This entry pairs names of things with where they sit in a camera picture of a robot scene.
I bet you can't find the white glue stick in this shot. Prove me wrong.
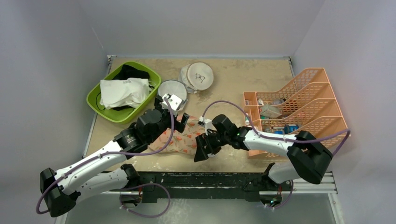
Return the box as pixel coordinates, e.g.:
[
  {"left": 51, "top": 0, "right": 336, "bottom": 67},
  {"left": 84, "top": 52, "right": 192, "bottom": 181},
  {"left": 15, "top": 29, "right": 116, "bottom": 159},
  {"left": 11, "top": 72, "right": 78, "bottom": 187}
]
[{"left": 245, "top": 113, "right": 250, "bottom": 126}]

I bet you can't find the green plastic bin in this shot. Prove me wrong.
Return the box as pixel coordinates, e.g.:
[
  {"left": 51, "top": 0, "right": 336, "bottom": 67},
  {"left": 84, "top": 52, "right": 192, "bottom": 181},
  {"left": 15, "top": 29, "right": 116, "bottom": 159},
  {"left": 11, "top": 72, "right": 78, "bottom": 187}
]
[{"left": 86, "top": 61, "right": 162, "bottom": 124}]

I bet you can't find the orange plastic file organizer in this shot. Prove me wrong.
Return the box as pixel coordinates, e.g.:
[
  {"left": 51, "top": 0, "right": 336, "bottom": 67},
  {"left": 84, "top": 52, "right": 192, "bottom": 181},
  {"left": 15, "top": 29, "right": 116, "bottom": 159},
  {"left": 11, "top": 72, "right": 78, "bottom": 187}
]
[{"left": 242, "top": 67, "right": 352, "bottom": 160}]

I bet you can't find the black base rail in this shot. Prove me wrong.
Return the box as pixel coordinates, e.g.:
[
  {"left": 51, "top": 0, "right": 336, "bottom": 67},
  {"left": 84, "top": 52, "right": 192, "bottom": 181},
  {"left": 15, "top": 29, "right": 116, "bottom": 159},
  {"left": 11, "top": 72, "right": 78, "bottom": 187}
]
[{"left": 120, "top": 171, "right": 293, "bottom": 206}]

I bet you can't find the grey box in organizer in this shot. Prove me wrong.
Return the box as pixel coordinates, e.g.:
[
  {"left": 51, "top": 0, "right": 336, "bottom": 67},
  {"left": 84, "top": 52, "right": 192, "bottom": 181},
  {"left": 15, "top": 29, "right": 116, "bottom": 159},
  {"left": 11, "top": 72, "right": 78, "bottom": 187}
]
[{"left": 259, "top": 104, "right": 282, "bottom": 119}]

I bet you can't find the floral mesh laundry bag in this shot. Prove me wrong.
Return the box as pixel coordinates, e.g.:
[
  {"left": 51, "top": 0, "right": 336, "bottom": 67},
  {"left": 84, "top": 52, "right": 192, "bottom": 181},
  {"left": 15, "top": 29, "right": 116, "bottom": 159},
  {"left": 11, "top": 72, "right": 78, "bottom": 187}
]
[{"left": 148, "top": 116, "right": 205, "bottom": 155}]

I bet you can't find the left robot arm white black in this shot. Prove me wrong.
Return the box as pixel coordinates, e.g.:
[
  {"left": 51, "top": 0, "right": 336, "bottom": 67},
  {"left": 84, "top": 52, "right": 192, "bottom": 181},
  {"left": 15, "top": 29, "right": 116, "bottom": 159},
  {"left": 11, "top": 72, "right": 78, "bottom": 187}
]
[{"left": 36, "top": 94, "right": 189, "bottom": 217}]

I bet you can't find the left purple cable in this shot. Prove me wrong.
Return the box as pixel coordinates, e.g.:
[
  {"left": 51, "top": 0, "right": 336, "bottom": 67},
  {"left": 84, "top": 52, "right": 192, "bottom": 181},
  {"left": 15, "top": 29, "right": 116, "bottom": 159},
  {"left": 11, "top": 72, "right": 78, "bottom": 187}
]
[{"left": 35, "top": 98, "right": 176, "bottom": 215}]

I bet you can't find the blue can in organizer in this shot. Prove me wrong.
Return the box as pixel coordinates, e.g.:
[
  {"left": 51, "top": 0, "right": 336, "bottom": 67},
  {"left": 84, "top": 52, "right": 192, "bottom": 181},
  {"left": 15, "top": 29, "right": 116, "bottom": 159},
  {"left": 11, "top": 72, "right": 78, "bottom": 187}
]
[{"left": 271, "top": 124, "right": 300, "bottom": 134}]

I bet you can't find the white cloth in bin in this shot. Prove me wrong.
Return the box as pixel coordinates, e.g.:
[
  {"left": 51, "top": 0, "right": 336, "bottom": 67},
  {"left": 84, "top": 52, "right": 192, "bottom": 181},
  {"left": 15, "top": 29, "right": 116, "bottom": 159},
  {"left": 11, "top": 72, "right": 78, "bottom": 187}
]
[{"left": 99, "top": 77, "right": 151, "bottom": 109}]

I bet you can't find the black garment in bin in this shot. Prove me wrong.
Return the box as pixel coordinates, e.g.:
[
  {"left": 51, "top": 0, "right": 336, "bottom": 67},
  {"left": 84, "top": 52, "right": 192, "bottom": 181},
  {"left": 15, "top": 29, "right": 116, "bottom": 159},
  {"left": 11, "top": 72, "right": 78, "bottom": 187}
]
[{"left": 113, "top": 64, "right": 150, "bottom": 80}]

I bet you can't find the beige glasses print laundry bag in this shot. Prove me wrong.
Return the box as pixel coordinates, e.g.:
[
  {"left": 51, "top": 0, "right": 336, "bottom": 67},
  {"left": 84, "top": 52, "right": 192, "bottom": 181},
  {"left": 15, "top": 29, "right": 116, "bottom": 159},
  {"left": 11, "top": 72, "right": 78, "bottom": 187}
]
[{"left": 178, "top": 62, "right": 214, "bottom": 94}]

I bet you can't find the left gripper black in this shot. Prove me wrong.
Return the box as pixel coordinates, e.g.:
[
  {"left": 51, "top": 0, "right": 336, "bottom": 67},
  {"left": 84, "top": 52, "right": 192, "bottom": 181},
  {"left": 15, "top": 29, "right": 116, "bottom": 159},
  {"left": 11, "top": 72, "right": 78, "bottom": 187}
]
[{"left": 148, "top": 96, "right": 188, "bottom": 144}]

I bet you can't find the white round mesh laundry bag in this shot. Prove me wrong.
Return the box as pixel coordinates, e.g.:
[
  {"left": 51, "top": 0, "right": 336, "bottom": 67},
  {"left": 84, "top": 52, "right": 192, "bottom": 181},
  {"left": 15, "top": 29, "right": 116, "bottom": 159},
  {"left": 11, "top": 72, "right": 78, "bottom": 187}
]
[{"left": 157, "top": 80, "right": 187, "bottom": 110}]

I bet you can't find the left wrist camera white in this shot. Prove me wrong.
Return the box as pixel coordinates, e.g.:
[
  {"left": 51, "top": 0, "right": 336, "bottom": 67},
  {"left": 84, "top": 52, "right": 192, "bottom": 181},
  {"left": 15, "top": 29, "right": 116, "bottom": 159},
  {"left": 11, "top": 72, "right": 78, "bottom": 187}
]
[{"left": 161, "top": 93, "right": 184, "bottom": 112}]

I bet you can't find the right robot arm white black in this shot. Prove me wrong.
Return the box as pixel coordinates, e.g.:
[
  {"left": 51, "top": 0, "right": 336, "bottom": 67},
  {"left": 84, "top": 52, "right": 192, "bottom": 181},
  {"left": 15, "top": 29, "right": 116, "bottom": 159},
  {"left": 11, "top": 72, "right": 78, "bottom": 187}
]
[{"left": 194, "top": 114, "right": 333, "bottom": 190}]

